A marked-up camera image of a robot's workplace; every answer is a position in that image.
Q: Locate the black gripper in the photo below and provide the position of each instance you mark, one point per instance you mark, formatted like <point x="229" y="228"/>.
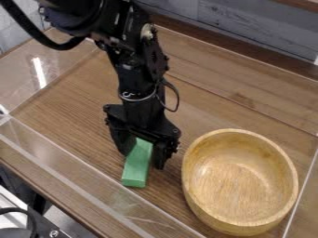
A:
<point x="139" y="118"/>

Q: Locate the green rectangular block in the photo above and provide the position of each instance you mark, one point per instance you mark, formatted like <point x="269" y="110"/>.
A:
<point x="137" y="167"/>

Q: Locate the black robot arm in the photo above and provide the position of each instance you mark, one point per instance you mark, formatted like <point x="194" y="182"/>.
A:
<point x="119" y="25"/>

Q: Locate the brown wooden bowl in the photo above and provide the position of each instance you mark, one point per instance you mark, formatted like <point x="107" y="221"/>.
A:
<point x="239" y="181"/>

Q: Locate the clear acrylic tray wall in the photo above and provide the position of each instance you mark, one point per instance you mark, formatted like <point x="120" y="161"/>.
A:
<point x="60" y="152"/>

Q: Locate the black clamp with cable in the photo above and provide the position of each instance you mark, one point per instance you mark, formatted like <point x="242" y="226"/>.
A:
<point x="22" y="223"/>

